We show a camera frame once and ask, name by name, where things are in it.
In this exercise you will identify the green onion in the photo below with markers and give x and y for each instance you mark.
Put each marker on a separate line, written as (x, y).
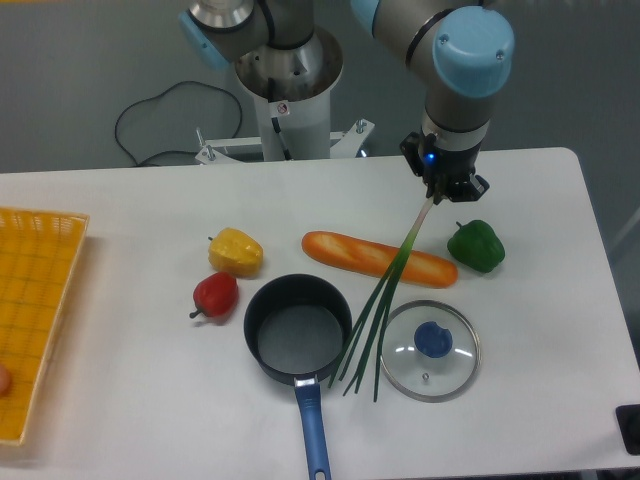
(369, 326)

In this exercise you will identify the yellow woven basket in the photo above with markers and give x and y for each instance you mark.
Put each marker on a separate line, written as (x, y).
(39, 253)

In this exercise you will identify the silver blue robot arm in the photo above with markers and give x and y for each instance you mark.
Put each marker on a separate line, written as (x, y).
(461, 50)

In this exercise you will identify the red bell pepper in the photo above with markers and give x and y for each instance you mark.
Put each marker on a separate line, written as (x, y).
(215, 298)

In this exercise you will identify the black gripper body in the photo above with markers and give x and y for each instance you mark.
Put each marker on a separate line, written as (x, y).
(435, 153)

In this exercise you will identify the glass lid blue knob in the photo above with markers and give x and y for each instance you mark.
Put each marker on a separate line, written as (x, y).
(430, 351)

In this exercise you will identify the yellow bell pepper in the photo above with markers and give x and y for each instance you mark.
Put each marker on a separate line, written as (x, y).
(236, 253)

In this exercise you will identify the black pot blue handle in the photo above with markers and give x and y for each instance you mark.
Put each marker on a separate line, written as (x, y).
(296, 327)

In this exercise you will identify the orange baguette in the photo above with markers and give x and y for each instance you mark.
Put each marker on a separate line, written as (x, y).
(372, 259)

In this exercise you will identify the green bell pepper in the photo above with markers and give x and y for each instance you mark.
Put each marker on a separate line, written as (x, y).
(476, 245)

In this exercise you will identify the black device at table edge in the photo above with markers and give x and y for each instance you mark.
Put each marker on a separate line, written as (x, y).
(628, 418)

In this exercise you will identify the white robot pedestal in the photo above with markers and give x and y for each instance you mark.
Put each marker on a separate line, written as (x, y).
(291, 91)

